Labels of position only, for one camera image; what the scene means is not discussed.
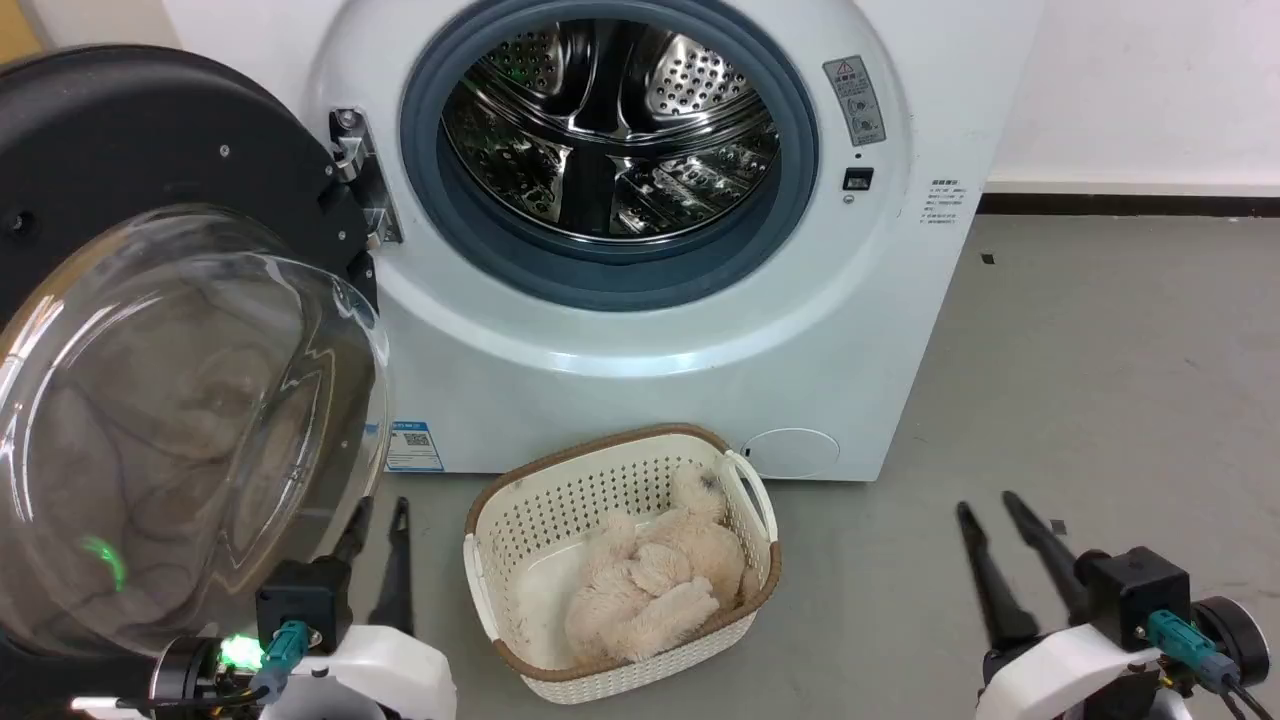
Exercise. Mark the grey warning sticker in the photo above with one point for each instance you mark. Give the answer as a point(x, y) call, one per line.
point(855, 100)

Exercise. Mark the white front-load washing machine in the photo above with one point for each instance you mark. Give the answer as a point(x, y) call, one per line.
point(620, 380)

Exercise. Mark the metal door hinge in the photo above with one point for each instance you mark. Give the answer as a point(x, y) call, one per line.
point(362, 170)

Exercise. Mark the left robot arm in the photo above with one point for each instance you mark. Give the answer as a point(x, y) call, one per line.
point(190, 675)

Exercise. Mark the stainless steel washer drum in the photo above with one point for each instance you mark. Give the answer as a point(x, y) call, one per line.
point(610, 130)

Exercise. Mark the white perforated laundry basket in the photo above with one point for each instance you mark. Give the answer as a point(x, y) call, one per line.
point(520, 520)

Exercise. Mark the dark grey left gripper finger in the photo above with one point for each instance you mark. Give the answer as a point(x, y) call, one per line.
point(397, 570)
point(353, 530)

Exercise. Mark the black wall baseboard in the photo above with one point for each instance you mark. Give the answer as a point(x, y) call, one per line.
point(1130, 205)

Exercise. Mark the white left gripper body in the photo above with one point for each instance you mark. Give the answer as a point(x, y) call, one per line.
point(385, 670)

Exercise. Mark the black door latch slot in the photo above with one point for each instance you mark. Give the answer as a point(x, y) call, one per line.
point(858, 179)

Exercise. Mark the black round glass washer door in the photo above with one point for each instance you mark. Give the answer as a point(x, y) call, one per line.
point(150, 300)

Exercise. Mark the blue white energy label sticker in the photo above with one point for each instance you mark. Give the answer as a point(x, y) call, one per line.
point(414, 446)

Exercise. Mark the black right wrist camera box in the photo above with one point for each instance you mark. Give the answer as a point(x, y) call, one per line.
point(1135, 595)

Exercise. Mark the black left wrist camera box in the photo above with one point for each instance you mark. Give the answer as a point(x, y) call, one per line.
point(303, 600)

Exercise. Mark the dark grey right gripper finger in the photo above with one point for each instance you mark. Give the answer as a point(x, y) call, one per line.
point(1045, 550)
point(990, 580)

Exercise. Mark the round white drain filter cover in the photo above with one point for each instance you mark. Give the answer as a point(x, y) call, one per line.
point(790, 453)

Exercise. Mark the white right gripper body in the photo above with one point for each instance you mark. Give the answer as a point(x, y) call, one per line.
point(1070, 675)

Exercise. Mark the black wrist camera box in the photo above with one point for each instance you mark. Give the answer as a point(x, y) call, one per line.
point(303, 600)
point(1135, 595)

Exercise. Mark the cream plush toy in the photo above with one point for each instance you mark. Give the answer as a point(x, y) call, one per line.
point(650, 585)

